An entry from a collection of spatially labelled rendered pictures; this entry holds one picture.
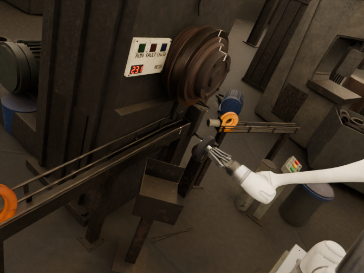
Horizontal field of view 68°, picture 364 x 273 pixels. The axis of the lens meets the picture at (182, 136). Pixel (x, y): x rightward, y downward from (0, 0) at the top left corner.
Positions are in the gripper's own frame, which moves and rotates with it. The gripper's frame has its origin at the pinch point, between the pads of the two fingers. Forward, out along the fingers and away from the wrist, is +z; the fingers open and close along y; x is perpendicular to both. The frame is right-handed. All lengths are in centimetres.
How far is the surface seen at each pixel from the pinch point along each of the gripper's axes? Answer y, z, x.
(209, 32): 13, 31, 47
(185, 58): 1.0, 31.4, 32.9
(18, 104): -16, 144, -67
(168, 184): -14.9, 2.7, -23.9
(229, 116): 69, 15, -10
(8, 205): -81, 31, -21
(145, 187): -26.3, 8.8, -24.7
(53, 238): -50, 39, -87
